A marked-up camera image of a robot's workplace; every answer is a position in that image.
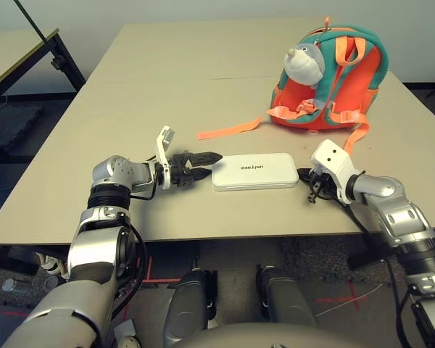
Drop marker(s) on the red floor tape lines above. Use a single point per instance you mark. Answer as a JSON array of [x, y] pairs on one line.
[[159, 279]]

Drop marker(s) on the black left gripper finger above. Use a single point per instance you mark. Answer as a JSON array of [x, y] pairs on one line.
[[201, 174], [206, 157]]

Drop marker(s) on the white perforated shoe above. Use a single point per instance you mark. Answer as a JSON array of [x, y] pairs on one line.
[[128, 337]]

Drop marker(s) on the grey robot right leg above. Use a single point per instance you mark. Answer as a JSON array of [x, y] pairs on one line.
[[286, 297]]

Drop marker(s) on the red floor tape cross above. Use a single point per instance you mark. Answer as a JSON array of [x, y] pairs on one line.
[[342, 299]]

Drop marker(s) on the dark foam floor mat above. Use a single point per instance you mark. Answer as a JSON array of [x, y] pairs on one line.
[[11, 121]]

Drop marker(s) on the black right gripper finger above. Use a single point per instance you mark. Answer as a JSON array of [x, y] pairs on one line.
[[304, 174]]

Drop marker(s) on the green pole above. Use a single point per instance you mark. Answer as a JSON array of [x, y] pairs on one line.
[[30, 21]]

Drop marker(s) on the grey white plush seal charm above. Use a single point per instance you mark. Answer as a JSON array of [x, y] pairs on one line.
[[304, 65]]

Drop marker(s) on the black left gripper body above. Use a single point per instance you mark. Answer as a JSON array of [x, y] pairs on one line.
[[179, 170]]

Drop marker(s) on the orange and teal backpack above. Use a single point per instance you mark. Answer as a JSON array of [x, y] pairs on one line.
[[351, 83]]

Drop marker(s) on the grey robot torso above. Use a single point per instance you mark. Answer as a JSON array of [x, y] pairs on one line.
[[275, 337]]

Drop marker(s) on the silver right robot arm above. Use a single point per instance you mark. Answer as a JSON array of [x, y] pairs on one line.
[[402, 217]]

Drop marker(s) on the white pencil case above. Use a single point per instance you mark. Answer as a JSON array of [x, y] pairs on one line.
[[253, 172]]

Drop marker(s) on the grey robot left leg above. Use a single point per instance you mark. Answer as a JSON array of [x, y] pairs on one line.
[[188, 308]]

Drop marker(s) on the striped white shoe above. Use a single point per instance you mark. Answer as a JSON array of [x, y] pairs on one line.
[[52, 266]]

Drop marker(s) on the grey robot leg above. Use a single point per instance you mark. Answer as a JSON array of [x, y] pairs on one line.
[[188, 308], [286, 297]]

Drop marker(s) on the metal can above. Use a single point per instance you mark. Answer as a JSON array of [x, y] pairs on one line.
[[14, 284]]

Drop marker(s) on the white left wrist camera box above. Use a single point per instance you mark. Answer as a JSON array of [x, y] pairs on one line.
[[163, 148]]

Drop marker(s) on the black framed side table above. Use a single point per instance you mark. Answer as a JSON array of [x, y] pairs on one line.
[[58, 50]]

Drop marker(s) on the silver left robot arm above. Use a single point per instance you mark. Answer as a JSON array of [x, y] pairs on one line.
[[98, 246]]

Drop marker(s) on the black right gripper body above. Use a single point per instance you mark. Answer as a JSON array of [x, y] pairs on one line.
[[320, 185]]

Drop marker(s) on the black table support beam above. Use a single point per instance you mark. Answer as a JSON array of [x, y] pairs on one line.
[[11, 259], [369, 253]]

